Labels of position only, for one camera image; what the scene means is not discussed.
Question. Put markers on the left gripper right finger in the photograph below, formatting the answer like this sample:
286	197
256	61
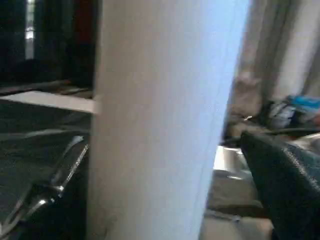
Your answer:
287	185

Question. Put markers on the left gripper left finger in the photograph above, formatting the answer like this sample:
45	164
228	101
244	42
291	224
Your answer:
65	215

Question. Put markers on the white plastic table leg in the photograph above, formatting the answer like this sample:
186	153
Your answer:
162	112

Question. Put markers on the blue plastic bag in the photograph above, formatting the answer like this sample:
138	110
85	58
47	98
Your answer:
297	107

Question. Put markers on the white flat board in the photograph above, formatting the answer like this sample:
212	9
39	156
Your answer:
50	101

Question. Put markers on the beige curtain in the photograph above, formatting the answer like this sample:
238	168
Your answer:
280	45

